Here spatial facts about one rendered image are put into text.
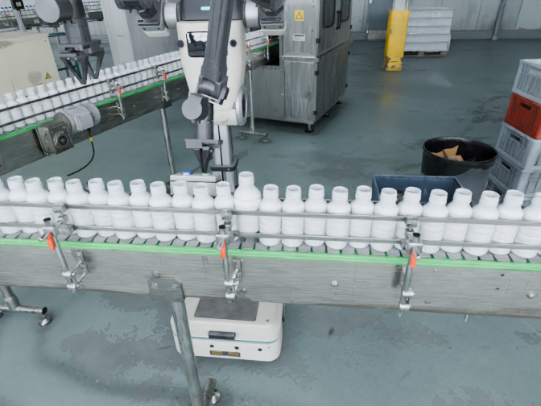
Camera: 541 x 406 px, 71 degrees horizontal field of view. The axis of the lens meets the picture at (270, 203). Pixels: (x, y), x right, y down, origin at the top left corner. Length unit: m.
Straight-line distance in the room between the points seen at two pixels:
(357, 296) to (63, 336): 1.74
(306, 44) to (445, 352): 3.39
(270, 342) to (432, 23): 9.24
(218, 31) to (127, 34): 5.80
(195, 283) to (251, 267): 0.18
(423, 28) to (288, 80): 6.08
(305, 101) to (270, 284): 3.73
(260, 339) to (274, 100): 3.45
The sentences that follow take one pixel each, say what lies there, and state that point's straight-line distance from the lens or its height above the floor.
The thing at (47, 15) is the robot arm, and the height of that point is 1.56.
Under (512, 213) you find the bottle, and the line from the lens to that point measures 1.06.
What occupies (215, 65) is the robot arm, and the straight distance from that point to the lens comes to 1.09.
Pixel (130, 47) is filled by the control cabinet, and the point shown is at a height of 0.78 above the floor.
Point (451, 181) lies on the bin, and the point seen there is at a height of 0.93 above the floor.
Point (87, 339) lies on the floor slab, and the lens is 2.34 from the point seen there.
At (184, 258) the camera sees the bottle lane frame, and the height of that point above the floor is 0.96.
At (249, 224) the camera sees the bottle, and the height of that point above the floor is 1.07.
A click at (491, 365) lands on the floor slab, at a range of 2.24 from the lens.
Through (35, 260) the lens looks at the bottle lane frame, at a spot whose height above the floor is 0.93.
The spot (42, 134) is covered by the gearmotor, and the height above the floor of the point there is 0.96.
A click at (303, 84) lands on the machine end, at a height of 0.58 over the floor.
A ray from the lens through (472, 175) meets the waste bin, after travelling 2.67.
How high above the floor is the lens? 1.61
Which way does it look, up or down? 30 degrees down
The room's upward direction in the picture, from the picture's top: 2 degrees counter-clockwise
